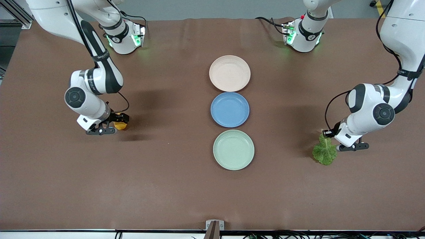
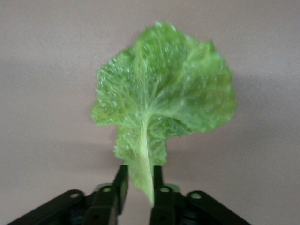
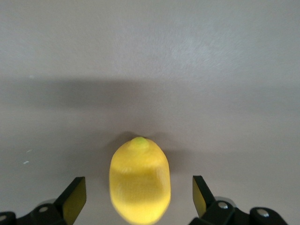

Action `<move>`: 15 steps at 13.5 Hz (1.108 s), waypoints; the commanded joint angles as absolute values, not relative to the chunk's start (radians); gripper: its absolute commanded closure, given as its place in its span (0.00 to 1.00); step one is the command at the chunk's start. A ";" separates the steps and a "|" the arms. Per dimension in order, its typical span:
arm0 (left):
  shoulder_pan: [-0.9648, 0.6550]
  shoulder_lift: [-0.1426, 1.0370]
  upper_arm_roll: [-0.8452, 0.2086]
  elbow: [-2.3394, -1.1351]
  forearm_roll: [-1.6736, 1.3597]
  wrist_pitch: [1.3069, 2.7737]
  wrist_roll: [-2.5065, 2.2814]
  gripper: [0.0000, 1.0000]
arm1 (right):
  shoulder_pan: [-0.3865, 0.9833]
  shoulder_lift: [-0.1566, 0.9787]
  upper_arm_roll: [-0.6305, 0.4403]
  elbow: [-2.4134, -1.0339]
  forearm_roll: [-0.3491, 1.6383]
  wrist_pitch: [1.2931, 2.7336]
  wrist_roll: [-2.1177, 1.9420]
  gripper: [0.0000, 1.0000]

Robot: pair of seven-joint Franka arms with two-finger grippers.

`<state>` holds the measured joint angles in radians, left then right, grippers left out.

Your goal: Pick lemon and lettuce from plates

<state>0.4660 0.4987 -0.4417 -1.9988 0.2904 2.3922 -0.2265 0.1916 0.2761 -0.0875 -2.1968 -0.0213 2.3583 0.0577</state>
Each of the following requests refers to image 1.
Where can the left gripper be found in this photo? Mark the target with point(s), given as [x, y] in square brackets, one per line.
[335, 129]

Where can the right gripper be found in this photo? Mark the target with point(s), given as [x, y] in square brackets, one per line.
[116, 117]

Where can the yellow lemon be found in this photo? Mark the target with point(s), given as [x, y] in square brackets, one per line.
[120, 126]

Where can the green lettuce leaf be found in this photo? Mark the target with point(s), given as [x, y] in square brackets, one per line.
[324, 152]

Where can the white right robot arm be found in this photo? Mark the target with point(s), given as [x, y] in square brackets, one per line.
[83, 96]

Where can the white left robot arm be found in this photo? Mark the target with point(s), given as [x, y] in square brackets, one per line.
[372, 106]

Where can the brown table mat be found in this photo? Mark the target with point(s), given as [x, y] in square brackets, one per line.
[99, 182]

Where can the light green round plate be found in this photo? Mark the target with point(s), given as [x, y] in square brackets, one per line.
[233, 150]

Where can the blue round plate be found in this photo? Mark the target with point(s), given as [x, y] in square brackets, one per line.
[229, 109]

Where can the beige round plate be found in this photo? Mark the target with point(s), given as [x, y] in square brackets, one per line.
[229, 73]

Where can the yellow floor tape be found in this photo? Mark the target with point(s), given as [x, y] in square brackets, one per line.
[381, 10]

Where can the aluminium frame profile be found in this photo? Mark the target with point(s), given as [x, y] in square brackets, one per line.
[16, 16]

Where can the metal bracket with brown post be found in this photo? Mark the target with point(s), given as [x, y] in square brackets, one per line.
[214, 229]

